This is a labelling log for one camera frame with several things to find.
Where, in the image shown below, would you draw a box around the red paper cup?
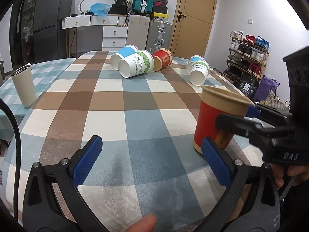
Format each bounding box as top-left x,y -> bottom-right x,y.
152,48 -> 173,72
193,85 -> 255,154

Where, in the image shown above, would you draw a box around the right white green paper cup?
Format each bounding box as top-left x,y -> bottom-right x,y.
189,60 -> 210,86

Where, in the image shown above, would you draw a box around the white green paper cup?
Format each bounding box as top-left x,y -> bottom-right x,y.
118,50 -> 154,78
189,60 -> 210,86

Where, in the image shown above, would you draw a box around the right blue white paper cup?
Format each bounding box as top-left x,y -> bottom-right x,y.
185,55 -> 205,74

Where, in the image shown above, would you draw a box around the blue white paper cup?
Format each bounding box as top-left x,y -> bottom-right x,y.
110,44 -> 139,70
185,55 -> 205,74

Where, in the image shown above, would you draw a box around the left white green paper cup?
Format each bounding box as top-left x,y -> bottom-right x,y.
118,50 -> 154,78

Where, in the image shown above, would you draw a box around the left blue white paper cup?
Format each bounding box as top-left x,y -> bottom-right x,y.
110,44 -> 139,70

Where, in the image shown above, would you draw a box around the right hand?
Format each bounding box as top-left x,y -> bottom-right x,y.
271,163 -> 309,190

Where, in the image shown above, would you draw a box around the left hand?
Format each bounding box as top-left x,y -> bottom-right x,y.
125,214 -> 157,232

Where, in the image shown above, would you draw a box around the purple bag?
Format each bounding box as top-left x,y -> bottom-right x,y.
254,75 -> 280,102

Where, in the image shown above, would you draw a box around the shoe rack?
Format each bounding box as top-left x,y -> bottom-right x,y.
224,30 -> 270,82

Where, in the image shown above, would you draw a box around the plaid tablecloth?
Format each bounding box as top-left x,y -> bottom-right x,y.
1,51 -> 224,231

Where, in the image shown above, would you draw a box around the beige tumbler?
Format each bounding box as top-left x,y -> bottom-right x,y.
11,63 -> 37,108

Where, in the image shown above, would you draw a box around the wooden door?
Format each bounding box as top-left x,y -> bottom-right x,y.
170,0 -> 217,59

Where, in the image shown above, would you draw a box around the silver suitcase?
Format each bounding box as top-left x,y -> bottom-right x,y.
146,19 -> 172,54

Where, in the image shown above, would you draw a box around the white drawer desk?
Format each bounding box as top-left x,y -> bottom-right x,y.
62,15 -> 128,53

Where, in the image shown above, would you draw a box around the black glass cabinet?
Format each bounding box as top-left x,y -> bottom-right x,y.
9,0 -> 36,69

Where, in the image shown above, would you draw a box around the stacked shoe boxes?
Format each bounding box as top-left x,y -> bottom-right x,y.
150,0 -> 169,21

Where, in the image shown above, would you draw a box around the beige suitcase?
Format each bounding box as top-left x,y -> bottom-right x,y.
126,15 -> 150,50

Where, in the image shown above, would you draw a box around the blue plastic bag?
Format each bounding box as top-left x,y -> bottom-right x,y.
89,3 -> 112,17

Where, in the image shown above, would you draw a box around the oval mirror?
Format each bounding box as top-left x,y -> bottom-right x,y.
78,0 -> 116,14

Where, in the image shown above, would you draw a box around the black bag on desk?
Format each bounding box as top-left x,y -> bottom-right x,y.
108,0 -> 129,15

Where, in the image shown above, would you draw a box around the black refrigerator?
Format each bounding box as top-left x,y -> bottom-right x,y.
33,0 -> 72,63

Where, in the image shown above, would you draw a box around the black cable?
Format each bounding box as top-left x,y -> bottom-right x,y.
0,98 -> 21,221

